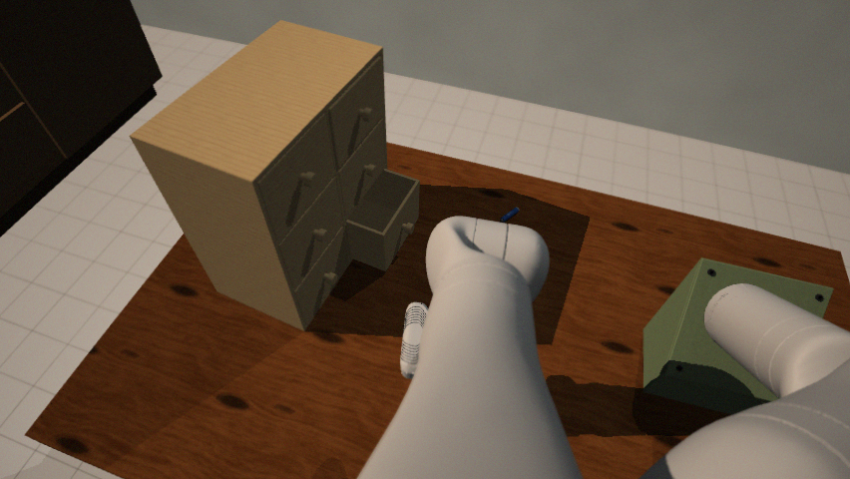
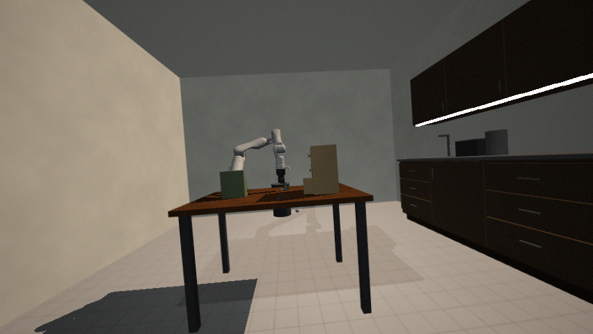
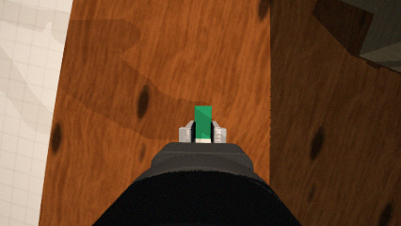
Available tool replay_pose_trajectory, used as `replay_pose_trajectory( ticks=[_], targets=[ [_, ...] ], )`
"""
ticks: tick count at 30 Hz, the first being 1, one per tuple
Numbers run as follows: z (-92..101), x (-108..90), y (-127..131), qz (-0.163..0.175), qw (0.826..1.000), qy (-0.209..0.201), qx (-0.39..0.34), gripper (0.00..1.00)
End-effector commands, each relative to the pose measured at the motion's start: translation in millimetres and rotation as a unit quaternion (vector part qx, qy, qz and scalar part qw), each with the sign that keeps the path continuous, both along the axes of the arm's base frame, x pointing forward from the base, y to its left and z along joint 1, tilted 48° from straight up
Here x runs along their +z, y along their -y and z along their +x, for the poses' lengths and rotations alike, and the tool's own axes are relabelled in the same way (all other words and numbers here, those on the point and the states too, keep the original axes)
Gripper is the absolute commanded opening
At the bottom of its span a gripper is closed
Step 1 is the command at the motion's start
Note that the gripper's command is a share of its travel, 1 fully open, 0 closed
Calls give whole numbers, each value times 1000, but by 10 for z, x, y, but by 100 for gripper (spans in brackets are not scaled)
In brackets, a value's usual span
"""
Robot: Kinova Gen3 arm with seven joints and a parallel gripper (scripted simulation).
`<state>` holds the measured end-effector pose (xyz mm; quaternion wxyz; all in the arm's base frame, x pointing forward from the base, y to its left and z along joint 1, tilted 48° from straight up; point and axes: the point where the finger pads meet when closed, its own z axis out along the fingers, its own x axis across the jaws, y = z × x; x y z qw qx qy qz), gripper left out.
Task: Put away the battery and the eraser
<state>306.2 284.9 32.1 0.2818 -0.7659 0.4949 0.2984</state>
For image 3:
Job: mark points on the tan wooden chest of drawers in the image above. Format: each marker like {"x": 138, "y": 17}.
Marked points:
{"x": 371, "y": 9}

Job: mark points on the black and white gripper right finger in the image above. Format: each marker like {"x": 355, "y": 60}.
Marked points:
{"x": 218, "y": 135}

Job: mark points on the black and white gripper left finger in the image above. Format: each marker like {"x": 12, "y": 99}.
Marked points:
{"x": 187, "y": 134}

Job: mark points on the dark olive drawer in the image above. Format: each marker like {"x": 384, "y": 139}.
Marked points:
{"x": 368, "y": 3}
{"x": 382, "y": 43}

